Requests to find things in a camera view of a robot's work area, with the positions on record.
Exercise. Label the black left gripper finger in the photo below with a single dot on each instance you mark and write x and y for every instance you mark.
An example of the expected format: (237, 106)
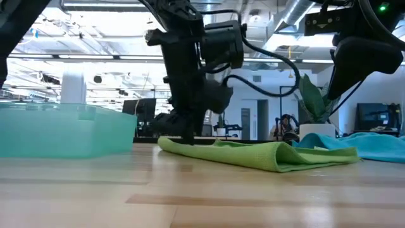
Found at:
(188, 126)

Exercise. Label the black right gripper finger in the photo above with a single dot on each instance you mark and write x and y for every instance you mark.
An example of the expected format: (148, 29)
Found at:
(343, 80)

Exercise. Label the green microfiber towel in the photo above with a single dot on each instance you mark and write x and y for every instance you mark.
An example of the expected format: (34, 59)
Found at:
(253, 155)

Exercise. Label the blue microfiber towel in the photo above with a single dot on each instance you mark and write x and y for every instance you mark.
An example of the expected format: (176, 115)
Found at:
(373, 145)

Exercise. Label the teal translucent plastic basket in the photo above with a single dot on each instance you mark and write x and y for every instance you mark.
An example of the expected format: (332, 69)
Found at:
(63, 133)

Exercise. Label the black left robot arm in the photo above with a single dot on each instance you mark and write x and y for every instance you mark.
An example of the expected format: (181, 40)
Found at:
(19, 25)

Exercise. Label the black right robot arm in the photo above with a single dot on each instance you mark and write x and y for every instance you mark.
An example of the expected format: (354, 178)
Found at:
(392, 19)

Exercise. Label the small cactus in white pot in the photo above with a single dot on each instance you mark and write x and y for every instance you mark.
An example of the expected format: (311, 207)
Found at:
(221, 131)

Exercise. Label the green plant in white pot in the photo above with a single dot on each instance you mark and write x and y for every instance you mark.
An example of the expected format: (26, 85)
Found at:
(311, 101)

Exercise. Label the black office monitor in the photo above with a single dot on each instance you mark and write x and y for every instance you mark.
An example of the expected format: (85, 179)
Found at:
(144, 109)

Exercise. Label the person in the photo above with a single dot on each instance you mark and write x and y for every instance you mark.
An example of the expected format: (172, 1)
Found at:
(286, 122)

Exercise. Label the small black ceiling lamp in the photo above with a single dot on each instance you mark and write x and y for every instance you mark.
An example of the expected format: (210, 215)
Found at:
(97, 79)

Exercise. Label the white building pillar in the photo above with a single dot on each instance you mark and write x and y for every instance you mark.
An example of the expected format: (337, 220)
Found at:
(72, 88)

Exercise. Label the black wall television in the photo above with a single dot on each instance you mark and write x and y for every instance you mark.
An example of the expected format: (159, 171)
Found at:
(373, 115)

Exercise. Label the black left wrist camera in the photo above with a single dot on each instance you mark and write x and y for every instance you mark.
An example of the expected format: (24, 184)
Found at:
(221, 44)

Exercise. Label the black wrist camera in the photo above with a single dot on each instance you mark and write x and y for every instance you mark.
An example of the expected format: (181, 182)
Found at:
(221, 44)
(326, 22)

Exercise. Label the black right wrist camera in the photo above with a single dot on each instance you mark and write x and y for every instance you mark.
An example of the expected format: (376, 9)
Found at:
(326, 22)

